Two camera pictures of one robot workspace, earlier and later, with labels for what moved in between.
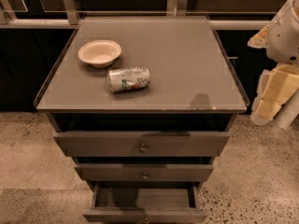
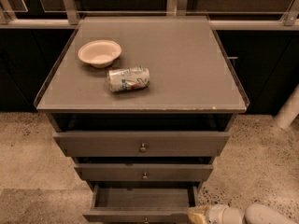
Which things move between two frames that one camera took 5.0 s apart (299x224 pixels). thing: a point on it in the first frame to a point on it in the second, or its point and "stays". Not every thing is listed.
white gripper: [284, 36] to [217, 216]
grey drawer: [146, 203] stays
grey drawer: [143, 173] stays
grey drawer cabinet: [143, 105] stays
